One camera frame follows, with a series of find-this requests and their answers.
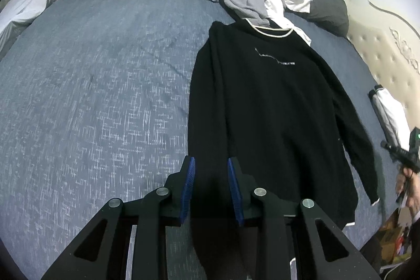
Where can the black sweater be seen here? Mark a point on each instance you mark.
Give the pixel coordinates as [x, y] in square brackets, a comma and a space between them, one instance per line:
[269, 109]

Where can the folded white and black garment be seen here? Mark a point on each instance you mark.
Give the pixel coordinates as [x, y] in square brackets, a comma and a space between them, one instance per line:
[392, 112]

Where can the light grey crumpled sheet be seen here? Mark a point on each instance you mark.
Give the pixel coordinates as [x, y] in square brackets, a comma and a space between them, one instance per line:
[26, 4]

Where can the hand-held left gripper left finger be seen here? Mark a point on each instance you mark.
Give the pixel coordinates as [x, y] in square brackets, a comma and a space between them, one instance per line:
[188, 188]

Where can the blue patterned bed cover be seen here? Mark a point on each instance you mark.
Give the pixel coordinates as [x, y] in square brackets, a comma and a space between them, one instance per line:
[98, 86]

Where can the person's right hand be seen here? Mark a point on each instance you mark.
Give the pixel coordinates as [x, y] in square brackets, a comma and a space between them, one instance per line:
[411, 191]

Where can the cardboard box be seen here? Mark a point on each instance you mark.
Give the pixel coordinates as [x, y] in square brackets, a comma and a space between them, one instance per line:
[392, 230]

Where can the cream tufted headboard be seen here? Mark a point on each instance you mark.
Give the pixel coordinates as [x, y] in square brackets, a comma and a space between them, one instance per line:
[384, 47]

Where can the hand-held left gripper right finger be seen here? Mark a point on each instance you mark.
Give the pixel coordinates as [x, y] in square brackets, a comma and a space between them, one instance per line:
[234, 188]

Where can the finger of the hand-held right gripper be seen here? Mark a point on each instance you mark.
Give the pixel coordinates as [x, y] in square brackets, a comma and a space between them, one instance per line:
[395, 151]

